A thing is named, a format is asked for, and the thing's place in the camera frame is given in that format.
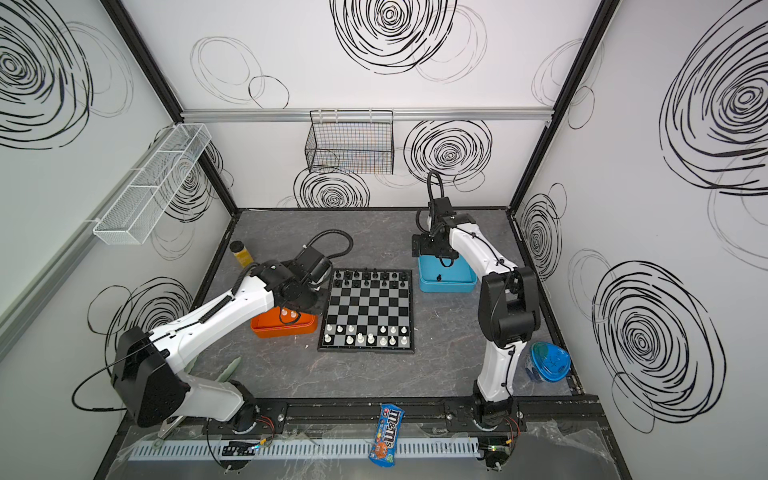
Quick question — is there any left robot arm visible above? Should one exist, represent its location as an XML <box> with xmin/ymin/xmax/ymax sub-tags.
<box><xmin>104</xmin><ymin>241</ymin><xmax>336</xmax><ymax>435</ymax></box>

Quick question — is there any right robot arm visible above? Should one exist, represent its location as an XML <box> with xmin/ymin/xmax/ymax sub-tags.
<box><xmin>411</xmin><ymin>170</ymin><xmax>541</xmax><ymax>430</ymax></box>

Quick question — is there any black white chess board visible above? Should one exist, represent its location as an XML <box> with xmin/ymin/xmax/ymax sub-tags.
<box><xmin>318</xmin><ymin>268</ymin><xmax>415</xmax><ymax>354</ymax></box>

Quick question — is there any blue plastic tray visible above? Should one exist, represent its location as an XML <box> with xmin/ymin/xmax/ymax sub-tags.
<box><xmin>418</xmin><ymin>255</ymin><xmax>477</xmax><ymax>293</ymax></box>

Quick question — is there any orange plastic tray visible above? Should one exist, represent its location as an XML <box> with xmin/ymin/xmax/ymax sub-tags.
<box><xmin>250</xmin><ymin>307</ymin><xmax>318</xmax><ymax>339</ymax></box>

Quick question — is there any yellow jar black lid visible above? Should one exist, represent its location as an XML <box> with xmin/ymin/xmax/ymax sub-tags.
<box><xmin>229</xmin><ymin>240</ymin><xmax>254</xmax><ymax>268</ymax></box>

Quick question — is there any blue lidded plastic container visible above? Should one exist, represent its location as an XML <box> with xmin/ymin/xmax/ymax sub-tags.
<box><xmin>525</xmin><ymin>342</ymin><xmax>572</xmax><ymax>383</ymax></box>

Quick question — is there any M&M's candy bag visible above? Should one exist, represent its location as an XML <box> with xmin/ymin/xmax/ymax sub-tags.
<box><xmin>368</xmin><ymin>404</ymin><xmax>404</xmax><ymax>468</ymax></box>

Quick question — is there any black wire basket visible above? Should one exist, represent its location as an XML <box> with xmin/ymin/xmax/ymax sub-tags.
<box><xmin>304</xmin><ymin>109</ymin><xmax>395</xmax><ymax>175</ymax></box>

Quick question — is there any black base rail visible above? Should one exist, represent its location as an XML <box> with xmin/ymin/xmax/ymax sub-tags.
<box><xmin>160</xmin><ymin>394</ymin><xmax>607</xmax><ymax>438</ymax></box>

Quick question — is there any white slotted cable duct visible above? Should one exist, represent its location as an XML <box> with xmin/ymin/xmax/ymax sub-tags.
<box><xmin>127</xmin><ymin>437</ymin><xmax>481</xmax><ymax>462</ymax></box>

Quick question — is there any white mesh wall shelf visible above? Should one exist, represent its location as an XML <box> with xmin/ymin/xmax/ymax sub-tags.
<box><xmin>93</xmin><ymin>123</ymin><xmax>211</xmax><ymax>246</ymax></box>

